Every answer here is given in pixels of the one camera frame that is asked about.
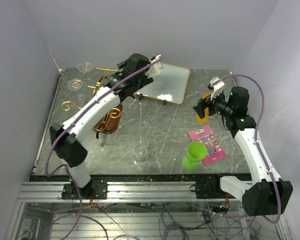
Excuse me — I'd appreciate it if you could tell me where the pink booklet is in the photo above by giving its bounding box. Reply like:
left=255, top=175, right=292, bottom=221
left=187, top=125, right=227, bottom=166

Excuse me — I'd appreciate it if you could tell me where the gold framed whiteboard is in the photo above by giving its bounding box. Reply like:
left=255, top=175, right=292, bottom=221
left=135, top=63, right=191, bottom=105

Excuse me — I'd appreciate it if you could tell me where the green plastic goblet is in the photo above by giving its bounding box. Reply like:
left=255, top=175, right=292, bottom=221
left=182, top=141, right=208, bottom=170

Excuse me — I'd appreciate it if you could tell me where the small clear wine glass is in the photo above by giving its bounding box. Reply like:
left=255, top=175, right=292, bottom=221
left=66, top=78, right=85, bottom=101

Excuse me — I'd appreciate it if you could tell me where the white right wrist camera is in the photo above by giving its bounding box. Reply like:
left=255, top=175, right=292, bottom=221
left=207, top=77, right=225, bottom=101

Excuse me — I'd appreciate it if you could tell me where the large clear wine glass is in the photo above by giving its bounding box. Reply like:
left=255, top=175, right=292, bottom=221
left=77, top=62, right=94, bottom=73

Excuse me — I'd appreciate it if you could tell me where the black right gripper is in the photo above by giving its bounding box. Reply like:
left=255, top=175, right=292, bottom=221
left=193, top=88, right=234, bottom=119

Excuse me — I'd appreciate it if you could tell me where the orange plastic goblet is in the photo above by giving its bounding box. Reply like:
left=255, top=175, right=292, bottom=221
left=195, top=92, right=213, bottom=124

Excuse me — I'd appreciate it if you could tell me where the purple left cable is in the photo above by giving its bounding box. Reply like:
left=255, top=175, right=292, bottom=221
left=44, top=56, right=164, bottom=240

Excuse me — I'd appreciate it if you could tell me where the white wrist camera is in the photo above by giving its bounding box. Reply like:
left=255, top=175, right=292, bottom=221
left=145, top=54, right=164, bottom=79
left=207, top=77, right=225, bottom=101

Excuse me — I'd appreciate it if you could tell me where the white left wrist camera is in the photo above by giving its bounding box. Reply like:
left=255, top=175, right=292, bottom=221
left=145, top=54, right=164, bottom=79

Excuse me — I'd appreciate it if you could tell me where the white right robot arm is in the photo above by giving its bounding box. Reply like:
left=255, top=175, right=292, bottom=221
left=193, top=86, right=293, bottom=217

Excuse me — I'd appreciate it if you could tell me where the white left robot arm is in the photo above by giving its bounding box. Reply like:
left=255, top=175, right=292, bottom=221
left=48, top=53, right=162, bottom=199

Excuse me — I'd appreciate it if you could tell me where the aluminium rail frame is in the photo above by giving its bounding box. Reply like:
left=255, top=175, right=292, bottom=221
left=4, top=173, right=293, bottom=240

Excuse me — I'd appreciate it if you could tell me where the gold wire wine glass rack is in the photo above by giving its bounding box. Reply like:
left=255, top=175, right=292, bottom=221
left=61, top=66, right=123, bottom=139

